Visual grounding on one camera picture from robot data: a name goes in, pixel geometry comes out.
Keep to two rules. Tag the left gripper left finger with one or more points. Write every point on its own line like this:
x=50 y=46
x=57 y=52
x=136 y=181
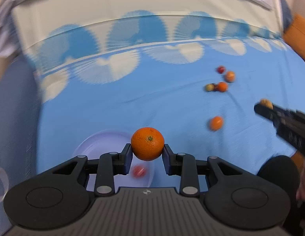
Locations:
x=109 y=165

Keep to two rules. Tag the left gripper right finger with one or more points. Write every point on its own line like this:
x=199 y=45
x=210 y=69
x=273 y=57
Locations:
x=183 y=165

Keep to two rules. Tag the red candy fruit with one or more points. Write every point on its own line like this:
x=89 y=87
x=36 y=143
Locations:
x=139 y=171

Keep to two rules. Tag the yellow-green longan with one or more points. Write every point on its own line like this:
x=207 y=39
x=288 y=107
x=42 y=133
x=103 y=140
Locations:
x=209 y=87
x=267 y=103

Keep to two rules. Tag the orange mandarin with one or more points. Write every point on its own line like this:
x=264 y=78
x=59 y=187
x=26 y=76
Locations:
x=216 y=123
x=147 y=143
x=222 y=86

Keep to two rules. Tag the orange fruit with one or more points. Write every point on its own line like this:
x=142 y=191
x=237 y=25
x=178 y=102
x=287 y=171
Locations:
x=230 y=76

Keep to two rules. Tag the person's hand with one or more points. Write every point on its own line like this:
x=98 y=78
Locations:
x=299 y=160

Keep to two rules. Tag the lavender plastic plate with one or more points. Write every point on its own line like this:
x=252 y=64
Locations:
x=114 y=141

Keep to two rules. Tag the dark jujube in cluster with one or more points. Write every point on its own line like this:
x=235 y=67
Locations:
x=215 y=87

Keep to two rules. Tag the orange cushion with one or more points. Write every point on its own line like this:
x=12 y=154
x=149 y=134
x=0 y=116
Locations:
x=294 y=35

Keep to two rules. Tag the red cherry tomato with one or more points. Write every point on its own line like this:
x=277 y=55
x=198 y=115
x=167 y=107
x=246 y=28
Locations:
x=221 y=69

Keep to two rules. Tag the blue patterned sofa cover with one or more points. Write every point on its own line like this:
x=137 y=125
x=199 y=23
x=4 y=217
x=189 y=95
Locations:
x=145 y=70

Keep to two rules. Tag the blue sofa armrest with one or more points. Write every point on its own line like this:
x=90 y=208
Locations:
x=20 y=105

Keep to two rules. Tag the grey-white sheet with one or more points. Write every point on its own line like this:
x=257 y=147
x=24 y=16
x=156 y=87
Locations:
x=28 y=21

